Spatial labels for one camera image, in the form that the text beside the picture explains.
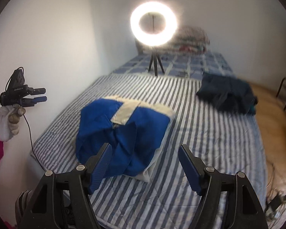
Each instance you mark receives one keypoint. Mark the beige and blue jacket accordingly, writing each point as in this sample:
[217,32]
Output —
[135,129]

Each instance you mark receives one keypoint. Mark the dark navy folded garment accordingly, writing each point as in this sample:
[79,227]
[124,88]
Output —
[227,94]

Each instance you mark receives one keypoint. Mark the black tripod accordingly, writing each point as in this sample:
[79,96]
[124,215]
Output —
[155,61]

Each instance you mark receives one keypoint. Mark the checkered blue bed sheet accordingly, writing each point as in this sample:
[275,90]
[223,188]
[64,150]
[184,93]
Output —
[185,66]

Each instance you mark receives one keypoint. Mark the folded floral comforter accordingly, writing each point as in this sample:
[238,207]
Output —
[190,39]

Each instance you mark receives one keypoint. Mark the left gloved hand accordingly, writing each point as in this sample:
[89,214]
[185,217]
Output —
[9,121]

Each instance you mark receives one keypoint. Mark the ring light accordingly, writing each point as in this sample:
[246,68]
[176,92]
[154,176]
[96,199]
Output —
[153,24]

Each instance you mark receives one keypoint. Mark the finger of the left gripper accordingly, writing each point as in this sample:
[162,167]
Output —
[36,91]
[39,99]

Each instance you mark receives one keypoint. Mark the striped blue white quilt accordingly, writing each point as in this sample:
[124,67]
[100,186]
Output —
[228,142]

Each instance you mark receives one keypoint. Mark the grey striped trouser leg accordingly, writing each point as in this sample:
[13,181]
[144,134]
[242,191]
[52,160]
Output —
[21,205]

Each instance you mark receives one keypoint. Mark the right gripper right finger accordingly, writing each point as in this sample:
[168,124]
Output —
[193,168]

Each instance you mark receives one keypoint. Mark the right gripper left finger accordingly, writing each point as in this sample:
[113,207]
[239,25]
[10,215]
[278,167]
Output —
[96,167]

